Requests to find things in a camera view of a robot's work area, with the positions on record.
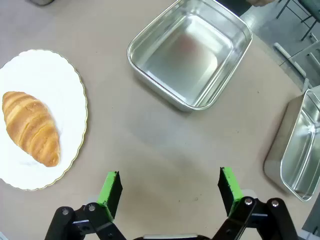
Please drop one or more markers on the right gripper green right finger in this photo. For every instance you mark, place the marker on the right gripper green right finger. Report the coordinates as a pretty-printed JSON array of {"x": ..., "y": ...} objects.
[{"x": 231, "y": 192}]

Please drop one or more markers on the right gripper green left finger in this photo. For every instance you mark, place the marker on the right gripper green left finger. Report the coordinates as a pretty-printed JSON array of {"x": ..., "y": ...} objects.
[{"x": 110, "y": 192}]

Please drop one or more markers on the golden croissant bread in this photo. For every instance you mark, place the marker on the golden croissant bread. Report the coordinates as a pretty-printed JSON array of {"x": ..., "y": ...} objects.
[{"x": 30, "y": 125}]

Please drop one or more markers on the rectangular steel container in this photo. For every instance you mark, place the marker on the rectangular steel container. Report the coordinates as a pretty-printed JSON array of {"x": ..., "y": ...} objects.
[
  {"x": 300, "y": 150},
  {"x": 185, "y": 50}
]

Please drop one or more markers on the person's left hand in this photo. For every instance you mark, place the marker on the person's left hand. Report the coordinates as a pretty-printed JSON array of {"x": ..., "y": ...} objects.
[{"x": 260, "y": 2}]

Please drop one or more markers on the white scalloped plate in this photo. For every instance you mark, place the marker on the white scalloped plate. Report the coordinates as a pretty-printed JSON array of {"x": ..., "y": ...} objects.
[{"x": 50, "y": 75}]

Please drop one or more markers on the white table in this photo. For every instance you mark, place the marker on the white table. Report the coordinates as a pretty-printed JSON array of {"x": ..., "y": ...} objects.
[{"x": 287, "y": 56}]

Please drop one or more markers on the black folding chair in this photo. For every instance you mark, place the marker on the black folding chair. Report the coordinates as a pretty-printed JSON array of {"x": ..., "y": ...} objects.
[{"x": 311, "y": 7}]

